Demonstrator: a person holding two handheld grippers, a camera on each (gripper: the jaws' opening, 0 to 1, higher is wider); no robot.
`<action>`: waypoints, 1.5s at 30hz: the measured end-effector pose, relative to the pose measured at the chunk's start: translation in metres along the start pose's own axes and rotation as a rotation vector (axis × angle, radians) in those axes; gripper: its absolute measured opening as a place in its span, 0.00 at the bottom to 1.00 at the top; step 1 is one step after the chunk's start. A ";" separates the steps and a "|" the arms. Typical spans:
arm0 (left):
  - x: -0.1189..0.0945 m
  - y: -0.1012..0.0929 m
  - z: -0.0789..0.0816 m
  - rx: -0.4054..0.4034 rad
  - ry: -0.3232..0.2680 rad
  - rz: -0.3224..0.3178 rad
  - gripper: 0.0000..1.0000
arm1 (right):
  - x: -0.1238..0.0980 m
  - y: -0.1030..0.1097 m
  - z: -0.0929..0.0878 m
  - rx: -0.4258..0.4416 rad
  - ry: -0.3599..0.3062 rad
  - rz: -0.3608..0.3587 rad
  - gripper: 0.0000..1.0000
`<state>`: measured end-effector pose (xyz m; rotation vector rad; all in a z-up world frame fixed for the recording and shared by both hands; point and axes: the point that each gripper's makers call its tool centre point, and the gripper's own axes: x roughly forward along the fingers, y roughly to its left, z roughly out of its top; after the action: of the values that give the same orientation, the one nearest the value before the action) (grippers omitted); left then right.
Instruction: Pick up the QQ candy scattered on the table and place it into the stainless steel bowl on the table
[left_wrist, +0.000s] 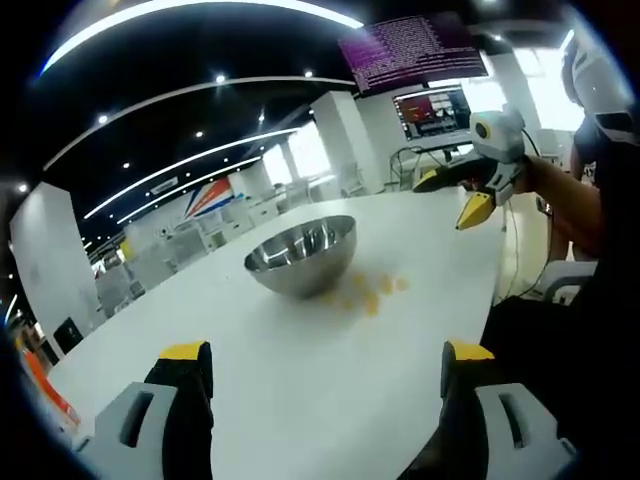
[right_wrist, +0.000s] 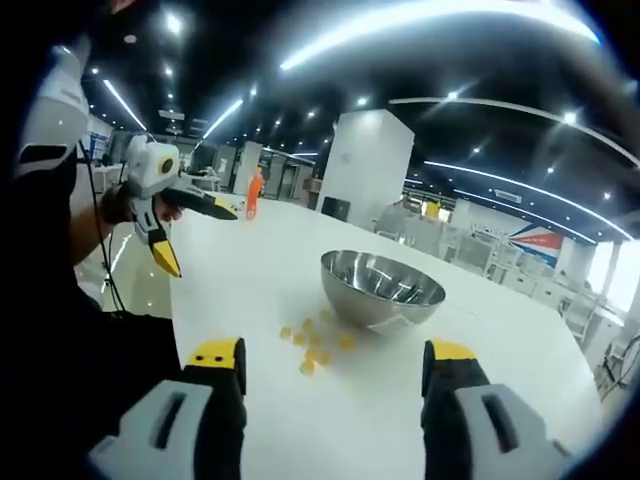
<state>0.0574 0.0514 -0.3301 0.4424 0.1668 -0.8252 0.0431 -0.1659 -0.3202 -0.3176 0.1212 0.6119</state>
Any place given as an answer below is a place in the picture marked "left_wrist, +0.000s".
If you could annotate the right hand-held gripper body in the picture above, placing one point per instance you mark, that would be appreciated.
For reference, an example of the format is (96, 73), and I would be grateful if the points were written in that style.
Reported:
(500, 140)

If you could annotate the dark window monitor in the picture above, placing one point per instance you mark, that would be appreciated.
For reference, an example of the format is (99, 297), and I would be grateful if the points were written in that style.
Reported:
(432, 112)

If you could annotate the orange object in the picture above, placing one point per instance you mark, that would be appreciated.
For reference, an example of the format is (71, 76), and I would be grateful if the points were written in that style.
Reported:
(50, 385)

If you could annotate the white worn device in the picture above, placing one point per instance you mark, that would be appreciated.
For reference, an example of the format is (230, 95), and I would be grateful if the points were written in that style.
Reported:
(595, 85)

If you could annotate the stainless steel bowl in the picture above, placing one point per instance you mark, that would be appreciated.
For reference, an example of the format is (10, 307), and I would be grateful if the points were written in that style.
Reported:
(305, 265)

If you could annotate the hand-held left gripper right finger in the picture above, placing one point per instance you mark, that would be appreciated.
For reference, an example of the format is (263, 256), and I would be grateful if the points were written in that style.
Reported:
(505, 430)

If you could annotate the white table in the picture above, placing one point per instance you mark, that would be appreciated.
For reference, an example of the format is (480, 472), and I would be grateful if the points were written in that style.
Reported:
(310, 380)

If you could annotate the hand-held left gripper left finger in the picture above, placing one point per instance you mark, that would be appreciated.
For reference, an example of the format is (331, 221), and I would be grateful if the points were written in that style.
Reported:
(150, 425)

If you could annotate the yellow QQ candies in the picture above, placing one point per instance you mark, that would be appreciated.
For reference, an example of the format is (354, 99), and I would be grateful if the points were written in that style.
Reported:
(372, 300)

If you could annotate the black box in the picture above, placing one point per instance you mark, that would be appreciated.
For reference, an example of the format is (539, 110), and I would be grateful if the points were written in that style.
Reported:
(67, 336)

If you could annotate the purple text monitor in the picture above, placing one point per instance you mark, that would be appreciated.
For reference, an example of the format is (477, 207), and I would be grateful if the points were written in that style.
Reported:
(415, 55)

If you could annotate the person in dark clothes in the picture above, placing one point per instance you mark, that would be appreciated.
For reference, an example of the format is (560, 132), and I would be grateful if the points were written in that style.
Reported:
(600, 325)

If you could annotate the grey background chair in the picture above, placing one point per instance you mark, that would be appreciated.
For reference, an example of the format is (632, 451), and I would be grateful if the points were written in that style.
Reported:
(352, 180)

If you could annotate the white chair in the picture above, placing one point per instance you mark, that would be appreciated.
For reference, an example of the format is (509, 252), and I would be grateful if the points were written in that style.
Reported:
(565, 280)

